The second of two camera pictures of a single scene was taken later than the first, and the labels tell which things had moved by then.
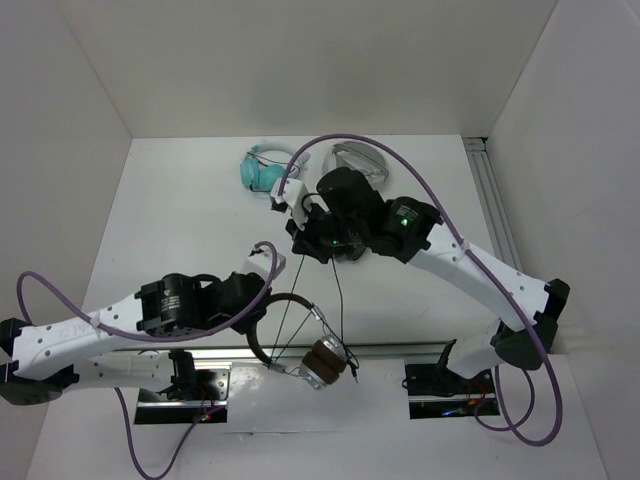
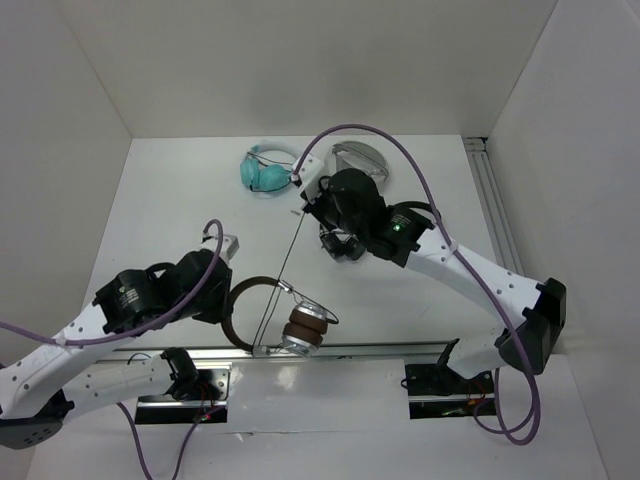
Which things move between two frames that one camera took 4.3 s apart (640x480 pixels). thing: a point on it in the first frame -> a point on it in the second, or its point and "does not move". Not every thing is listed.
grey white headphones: [359, 157] does not move
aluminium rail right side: [501, 232] does not move
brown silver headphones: [327, 359] -> [306, 328]
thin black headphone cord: [340, 339] -> [278, 284]
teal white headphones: [269, 161] does not move
